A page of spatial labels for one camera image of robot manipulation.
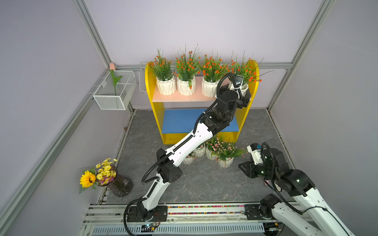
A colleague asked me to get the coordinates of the pink flower pot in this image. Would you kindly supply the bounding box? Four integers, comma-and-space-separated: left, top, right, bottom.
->
183, 152, 196, 165
194, 143, 206, 158
205, 135, 224, 160

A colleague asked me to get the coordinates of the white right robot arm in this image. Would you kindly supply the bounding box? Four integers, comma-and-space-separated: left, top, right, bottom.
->
238, 143, 353, 236

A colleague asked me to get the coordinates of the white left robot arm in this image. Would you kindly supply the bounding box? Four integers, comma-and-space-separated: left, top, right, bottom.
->
124, 73, 251, 222

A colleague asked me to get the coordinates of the yellow pink blue shelf rack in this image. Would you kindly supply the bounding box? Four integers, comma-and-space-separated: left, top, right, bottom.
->
145, 60, 259, 145

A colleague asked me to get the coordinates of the pink artificial tulip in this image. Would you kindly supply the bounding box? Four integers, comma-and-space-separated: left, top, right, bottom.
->
109, 63, 123, 96

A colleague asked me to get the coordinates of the sunflower bouquet basket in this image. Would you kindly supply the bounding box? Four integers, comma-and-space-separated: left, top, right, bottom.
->
79, 158, 133, 198

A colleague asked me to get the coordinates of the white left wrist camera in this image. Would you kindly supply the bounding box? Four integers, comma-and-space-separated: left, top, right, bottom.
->
229, 75, 244, 90

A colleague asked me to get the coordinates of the white wire wall rack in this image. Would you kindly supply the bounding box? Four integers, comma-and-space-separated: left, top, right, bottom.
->
138, 60, 228, 93

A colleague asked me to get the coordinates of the white mesh wall basket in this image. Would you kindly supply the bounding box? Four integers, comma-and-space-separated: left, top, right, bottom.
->
93, 70, 136, 111

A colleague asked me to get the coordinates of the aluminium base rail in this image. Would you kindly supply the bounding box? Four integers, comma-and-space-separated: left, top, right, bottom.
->
79, 202, 325, 236

